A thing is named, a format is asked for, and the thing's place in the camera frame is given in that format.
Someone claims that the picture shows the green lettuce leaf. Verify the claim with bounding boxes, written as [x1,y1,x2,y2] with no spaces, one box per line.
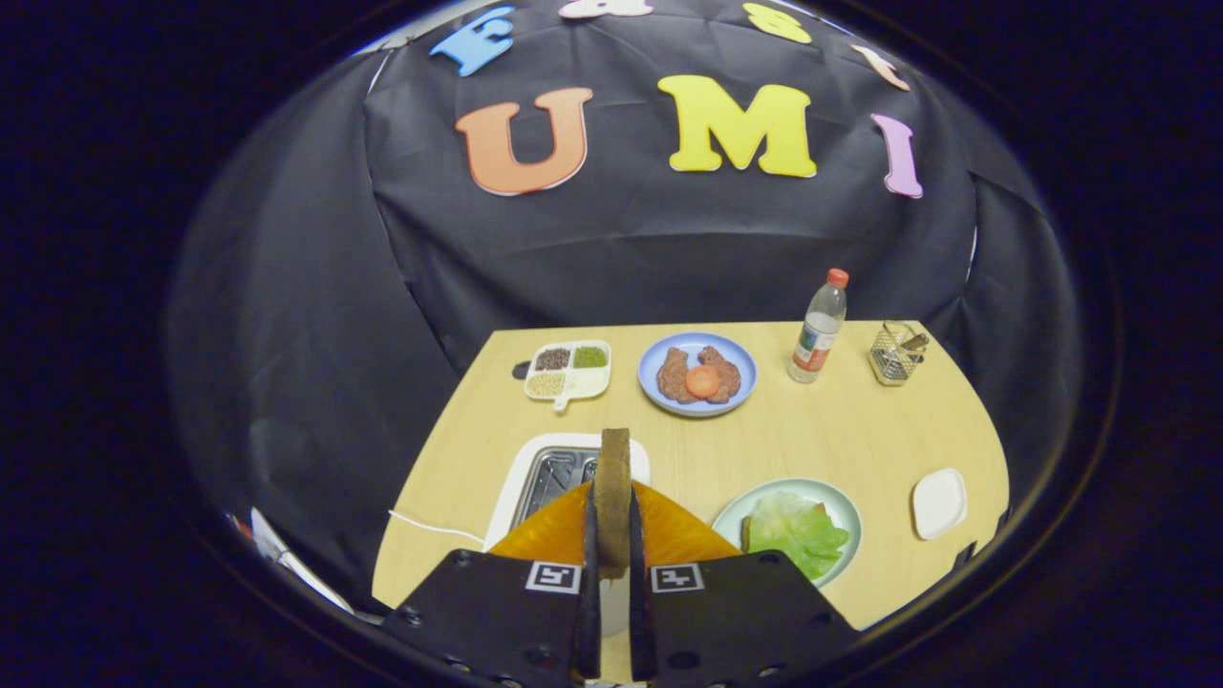
[748,491,851,582]

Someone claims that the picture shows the white divided condiment tray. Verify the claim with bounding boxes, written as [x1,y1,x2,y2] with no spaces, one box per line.
[524,340,612,412]

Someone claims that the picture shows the white toaster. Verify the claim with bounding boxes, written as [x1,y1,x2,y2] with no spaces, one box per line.
[483,433,652,639]

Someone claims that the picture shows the dark toasted bread slice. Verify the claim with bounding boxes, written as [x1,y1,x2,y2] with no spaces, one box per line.
[594,427,634,580]

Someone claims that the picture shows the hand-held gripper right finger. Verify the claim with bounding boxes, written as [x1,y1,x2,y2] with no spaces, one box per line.
[628,481,861,688]

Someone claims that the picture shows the pale green plate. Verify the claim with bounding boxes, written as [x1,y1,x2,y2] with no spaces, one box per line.
[712,478,864,590]

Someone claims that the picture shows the metal utensil holder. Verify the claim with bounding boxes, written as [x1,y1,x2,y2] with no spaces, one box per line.
[869,321,930,387]

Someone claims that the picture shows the blue plate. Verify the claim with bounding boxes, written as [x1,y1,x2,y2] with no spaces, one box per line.
[637,332,758,419]

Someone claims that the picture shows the clear bottle with red cap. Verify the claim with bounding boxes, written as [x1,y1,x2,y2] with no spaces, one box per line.
[787,268,850,385]

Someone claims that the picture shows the small white dish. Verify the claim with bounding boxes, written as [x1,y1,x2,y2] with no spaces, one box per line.
[911,467,968,542]

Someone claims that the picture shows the white power cable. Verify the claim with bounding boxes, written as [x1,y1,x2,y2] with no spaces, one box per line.
[387,509,486,544]

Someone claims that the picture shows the black backdrop cloth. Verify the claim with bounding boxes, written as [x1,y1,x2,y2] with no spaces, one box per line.
[162,0,1081,622]

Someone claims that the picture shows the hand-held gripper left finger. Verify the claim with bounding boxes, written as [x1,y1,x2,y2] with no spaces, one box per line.
[380,481,605,688]

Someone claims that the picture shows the brown meat piece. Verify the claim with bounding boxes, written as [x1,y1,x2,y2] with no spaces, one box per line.
[697,345,742,402]
[655,347,698,404]

